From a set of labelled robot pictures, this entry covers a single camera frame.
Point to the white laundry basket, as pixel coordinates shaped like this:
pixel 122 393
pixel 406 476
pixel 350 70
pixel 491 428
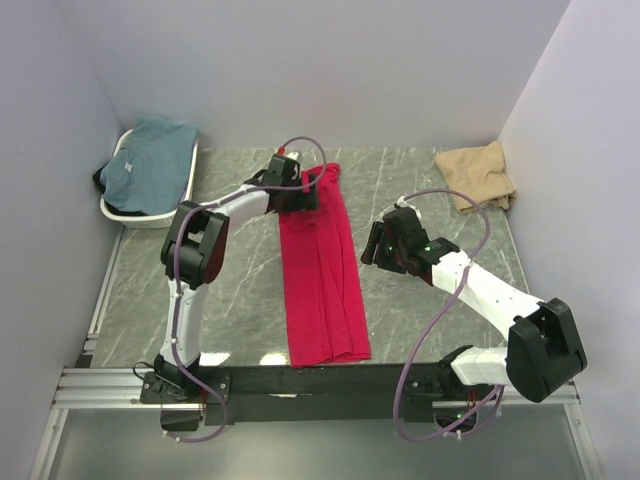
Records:
pixel 153 221

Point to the beige folded t shirt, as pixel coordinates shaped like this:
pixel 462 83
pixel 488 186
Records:
pixel 479 173

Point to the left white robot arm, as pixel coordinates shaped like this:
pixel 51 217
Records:
pixel 194 249

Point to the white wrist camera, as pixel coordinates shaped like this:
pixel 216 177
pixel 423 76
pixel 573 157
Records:
pixel 286 152
pixel 402 202

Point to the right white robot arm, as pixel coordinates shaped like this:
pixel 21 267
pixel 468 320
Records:
pixel 544 349

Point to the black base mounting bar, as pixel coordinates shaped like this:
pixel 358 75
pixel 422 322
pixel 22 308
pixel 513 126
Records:
pixel 273 393

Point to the black garment in basket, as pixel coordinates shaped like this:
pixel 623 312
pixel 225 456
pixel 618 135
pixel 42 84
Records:
pixel 96 178

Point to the teal blue t shirt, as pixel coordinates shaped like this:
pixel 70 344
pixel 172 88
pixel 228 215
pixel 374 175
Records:
pixel 150 170

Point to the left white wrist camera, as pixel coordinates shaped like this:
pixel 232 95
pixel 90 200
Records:
pixel 286 152

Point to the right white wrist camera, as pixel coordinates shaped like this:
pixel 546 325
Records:
pixel 402 202

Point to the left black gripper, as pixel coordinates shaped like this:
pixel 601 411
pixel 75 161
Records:
pixel 307 192

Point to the aluminium frame rail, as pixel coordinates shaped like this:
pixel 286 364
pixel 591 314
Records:
pixel 118 388

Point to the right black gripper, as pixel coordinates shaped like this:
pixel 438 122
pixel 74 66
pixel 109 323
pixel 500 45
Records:
pixel 378 245

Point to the red t shirt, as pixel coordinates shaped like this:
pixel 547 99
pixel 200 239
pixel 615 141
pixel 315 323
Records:
pixel 325 314

